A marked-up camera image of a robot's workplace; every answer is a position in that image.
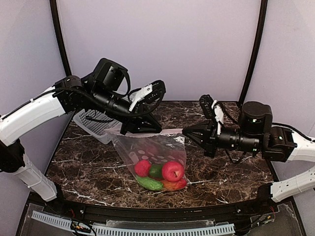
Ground green toy cucumber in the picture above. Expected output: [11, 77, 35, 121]
[136, 176, 163, 191]

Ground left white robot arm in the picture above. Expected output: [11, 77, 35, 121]
[0, 58, 166, 202]

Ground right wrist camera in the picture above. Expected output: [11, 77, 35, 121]
[199, 94, 224, 128]

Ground white slotted cable duct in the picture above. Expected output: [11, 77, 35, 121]
[31, 210, 236, 236]

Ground black front frame rail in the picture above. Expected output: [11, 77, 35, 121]
[38, 200, 262, 224]

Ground clear dotted zip top bag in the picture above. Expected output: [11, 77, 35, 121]
[107, 128, 190, 188]

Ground red orange toy mango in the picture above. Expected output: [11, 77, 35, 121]
[161, 178, 187, 191]

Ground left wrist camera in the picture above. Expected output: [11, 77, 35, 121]
[127, 80, 166, 112]

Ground left black frame post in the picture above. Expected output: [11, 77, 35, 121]
[49, 0, 72, 76]

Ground green orange toy mango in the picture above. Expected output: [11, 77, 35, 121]
[149, 164, 163, 179]

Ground right black frame post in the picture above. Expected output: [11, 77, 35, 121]
[237, 0, 268, 107]

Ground red toy orange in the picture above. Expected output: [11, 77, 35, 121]
[134, 160, 151, 177]

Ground black frame post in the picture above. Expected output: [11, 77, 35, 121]
[49, 0, 72, 76]
[237, 0, 268, 107]

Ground white perforated plastic basket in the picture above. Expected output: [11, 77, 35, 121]
[73, 109, 121, 145]

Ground red toy apple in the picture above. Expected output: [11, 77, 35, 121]
[161, 161, 185, 182]

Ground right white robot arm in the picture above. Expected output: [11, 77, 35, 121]
[182, 96, 315, 162]

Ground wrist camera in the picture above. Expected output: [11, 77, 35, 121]
[199, 94, 224, 128]
[127, 80, 166, 112]

